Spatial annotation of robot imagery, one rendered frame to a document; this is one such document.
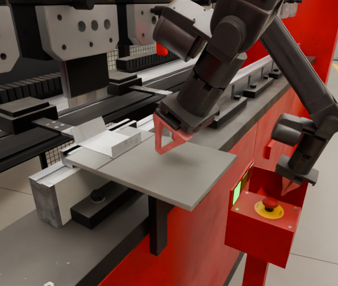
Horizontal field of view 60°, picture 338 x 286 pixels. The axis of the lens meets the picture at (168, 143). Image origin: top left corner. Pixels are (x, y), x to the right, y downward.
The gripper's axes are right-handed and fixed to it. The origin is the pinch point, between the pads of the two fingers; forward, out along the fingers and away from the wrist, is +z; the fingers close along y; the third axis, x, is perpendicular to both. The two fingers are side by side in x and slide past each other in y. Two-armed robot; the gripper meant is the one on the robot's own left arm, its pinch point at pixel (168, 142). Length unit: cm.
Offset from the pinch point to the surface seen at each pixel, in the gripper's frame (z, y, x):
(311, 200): 79, -155, 68
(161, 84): 28, -60, -32
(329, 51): 6, -214, 11
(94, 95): 4.0, -0.7, -18.4
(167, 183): 0.9, 6.6, 5.1
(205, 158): 0.2, -3.9, 6.4
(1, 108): 20.9, 5.2, -36.9
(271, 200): 12.1, -24.8, 23.8
